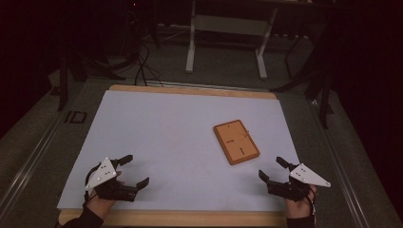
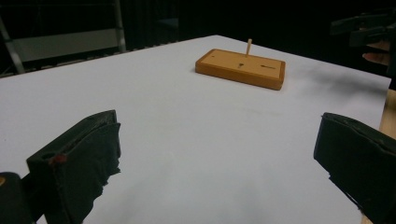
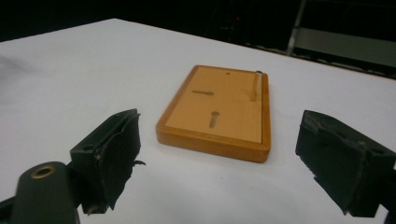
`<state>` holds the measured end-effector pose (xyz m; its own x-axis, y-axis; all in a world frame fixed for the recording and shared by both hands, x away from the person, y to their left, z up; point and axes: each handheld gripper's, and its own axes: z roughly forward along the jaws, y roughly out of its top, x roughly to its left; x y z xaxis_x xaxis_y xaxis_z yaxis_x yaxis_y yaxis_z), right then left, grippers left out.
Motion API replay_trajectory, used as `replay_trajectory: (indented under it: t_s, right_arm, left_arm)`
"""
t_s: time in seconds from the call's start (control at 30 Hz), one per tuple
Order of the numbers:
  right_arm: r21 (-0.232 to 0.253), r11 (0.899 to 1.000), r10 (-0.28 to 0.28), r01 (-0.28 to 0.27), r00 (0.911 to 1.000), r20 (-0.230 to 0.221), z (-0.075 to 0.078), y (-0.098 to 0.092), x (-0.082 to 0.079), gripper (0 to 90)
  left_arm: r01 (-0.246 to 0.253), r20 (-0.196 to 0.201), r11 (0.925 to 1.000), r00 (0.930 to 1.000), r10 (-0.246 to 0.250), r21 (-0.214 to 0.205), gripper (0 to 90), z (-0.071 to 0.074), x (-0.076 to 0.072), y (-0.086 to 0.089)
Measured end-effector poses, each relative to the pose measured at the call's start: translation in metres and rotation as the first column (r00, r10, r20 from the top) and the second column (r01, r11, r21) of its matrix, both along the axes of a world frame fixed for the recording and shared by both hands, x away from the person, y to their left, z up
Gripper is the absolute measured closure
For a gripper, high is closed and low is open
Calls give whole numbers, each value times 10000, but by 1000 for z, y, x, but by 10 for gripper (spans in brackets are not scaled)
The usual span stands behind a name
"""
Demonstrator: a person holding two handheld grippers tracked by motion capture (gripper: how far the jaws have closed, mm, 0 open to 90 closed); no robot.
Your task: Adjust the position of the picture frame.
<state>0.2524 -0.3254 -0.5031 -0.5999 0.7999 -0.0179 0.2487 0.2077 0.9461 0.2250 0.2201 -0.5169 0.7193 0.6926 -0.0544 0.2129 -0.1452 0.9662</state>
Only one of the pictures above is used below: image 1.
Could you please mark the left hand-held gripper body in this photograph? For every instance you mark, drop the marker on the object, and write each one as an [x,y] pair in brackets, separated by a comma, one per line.
[103,174]

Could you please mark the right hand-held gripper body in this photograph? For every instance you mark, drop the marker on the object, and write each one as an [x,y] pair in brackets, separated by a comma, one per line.
[307,176]

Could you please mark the wooden picture frame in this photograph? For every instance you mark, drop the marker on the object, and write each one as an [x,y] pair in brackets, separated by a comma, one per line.
[236,142]

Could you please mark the person's left hand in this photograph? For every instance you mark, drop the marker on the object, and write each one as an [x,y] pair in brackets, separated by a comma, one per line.
[102,206]

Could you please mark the person's right hand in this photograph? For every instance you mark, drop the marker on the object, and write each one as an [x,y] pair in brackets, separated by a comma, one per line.
[297,209]

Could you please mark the white table mat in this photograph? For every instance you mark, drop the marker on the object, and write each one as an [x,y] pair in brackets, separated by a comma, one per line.
[171,142]

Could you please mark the black metal stand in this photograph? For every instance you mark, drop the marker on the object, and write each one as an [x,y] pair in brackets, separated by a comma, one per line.
[63,85]
[324,101]

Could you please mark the white metal stand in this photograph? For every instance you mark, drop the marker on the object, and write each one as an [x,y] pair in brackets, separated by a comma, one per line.
[190,53]

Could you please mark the metal floor rail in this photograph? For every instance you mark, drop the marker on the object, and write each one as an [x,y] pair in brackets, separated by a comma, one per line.
[31,164]
[342,171]

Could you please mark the black rectangular floor bracket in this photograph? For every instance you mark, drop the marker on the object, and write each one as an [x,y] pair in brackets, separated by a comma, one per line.
[76,117]

